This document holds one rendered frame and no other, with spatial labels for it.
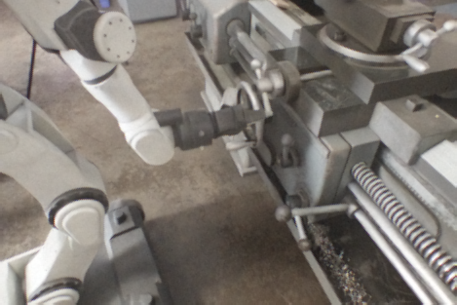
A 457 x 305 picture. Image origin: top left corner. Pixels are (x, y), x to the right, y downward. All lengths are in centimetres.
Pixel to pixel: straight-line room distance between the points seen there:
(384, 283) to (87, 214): 80
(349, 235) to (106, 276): 82
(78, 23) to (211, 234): 119
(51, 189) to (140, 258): 52
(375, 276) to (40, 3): 99
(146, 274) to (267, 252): 52
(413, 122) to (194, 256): 103
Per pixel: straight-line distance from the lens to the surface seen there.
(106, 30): 55
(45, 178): 87
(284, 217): 79
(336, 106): 77
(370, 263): 111
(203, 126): 72
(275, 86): 80
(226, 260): 149
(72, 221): 92
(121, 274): 130
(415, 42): 83
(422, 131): 78
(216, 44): 152
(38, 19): 54
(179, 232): 157
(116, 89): 61
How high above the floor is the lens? 130
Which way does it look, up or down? 40 degrees down
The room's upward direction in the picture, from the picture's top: 1 degrees clockwise
